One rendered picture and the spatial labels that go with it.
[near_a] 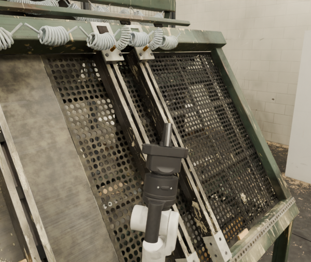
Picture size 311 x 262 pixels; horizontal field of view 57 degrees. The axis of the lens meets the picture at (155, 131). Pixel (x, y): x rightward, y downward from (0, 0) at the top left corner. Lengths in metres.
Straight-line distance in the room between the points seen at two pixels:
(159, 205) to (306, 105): 3.80
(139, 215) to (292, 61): 5.35
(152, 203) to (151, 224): 0.05
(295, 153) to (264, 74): 2.11
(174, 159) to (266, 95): 5.45
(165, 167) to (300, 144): 3.86
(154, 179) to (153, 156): 0.06
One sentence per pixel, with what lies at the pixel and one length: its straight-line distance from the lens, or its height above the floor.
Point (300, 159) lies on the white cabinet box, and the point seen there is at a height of 0.31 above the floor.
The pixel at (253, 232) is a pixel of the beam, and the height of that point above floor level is 0.90.
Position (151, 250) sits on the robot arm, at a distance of 0.83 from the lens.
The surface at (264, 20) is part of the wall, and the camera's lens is 6.17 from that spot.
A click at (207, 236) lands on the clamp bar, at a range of 1.40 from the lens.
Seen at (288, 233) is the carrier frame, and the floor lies 0.67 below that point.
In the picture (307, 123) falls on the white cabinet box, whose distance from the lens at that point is 4.41.
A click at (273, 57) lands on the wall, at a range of 6.04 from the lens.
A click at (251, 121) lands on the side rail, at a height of 1.36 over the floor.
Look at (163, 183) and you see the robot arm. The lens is 0.72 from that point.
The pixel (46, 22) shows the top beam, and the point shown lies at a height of 1.93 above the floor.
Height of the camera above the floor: 1.83
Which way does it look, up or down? 16 degrees down
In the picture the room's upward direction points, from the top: straight up
